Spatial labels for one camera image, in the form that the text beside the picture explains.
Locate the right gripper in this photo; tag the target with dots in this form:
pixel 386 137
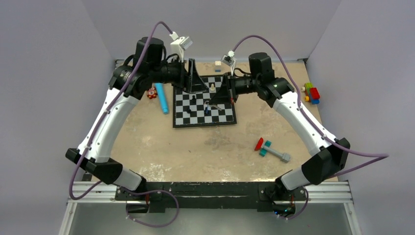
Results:
pixel 223 95

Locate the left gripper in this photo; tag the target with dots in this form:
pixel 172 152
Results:
pixel 190 81

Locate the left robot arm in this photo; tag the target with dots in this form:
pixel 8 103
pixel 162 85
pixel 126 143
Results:
pixel 127 86

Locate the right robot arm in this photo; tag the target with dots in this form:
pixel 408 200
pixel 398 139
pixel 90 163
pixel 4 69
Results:
pixel 328 153

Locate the black white chessboard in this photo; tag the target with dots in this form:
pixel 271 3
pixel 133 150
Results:
pixel 193 110

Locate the blue toy microphone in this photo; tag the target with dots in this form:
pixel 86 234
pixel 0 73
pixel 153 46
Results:
pixel 162 98

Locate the red owl toy block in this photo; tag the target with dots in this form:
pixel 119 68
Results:
pixel 152 93

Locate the red teal toy hammer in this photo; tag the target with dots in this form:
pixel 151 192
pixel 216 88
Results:
pixel 264 147

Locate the colourful brick toy truck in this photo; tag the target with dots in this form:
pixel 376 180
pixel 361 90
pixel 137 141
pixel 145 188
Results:
pixel 312 94

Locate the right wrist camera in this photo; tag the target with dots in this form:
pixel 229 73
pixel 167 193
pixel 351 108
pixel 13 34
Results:
pixel 229 60

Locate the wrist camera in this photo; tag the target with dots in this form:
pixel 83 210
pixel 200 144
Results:
pixel 229 60
pixel 180 44

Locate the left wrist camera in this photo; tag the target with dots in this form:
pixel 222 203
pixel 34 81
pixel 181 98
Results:
pixel 180 44

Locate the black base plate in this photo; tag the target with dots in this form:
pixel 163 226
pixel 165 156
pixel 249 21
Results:
pixel 260 196

